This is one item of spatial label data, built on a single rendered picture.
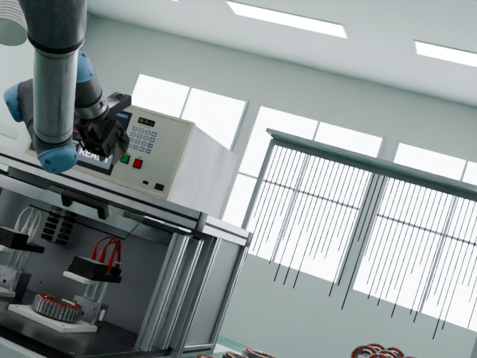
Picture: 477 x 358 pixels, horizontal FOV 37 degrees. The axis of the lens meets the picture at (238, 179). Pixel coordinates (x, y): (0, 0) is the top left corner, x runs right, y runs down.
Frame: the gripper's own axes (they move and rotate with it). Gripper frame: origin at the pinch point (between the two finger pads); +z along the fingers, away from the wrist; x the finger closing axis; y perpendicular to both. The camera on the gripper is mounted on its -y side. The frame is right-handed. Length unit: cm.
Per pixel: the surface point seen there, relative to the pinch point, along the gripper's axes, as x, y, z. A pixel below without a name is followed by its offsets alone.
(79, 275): 3.6, 30.2, 7.8
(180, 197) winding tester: 14.5, 0.2, 11.9
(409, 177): 27, -211, 286
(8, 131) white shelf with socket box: -80, -25, 54
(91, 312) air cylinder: 6.0, 34.5, 18.1
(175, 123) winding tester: 10.1, -11.7, -2.3
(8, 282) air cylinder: -19.1, 35.3, 18.5
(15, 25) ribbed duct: -101, -65, 44
